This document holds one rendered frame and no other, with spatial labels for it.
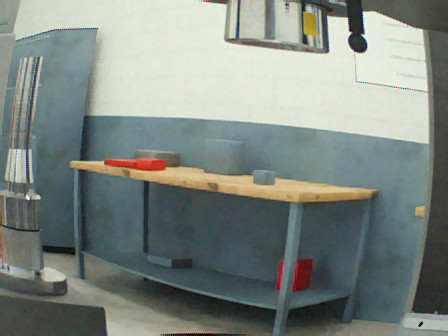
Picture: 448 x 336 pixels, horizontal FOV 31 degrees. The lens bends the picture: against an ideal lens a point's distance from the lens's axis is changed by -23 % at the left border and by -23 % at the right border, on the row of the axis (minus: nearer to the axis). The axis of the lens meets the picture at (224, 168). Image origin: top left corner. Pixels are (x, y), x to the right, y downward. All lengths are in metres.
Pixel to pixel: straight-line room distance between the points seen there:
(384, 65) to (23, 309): 5.16
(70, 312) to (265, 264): 5.78
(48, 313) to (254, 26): 0.34
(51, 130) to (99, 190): 0.71
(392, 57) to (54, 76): 3.23
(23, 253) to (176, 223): 6.39
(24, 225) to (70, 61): 7.11
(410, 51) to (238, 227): 2.00
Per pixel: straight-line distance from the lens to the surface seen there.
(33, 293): 0.67
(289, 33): 0.40
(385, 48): 5.71
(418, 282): 0.81
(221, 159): 6.24
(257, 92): 6.51
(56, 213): 7.81
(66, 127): 7.81
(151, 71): 7.38
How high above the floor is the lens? 1.25
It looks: 3 degrees down
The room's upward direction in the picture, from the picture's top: 4 degrees clockwise
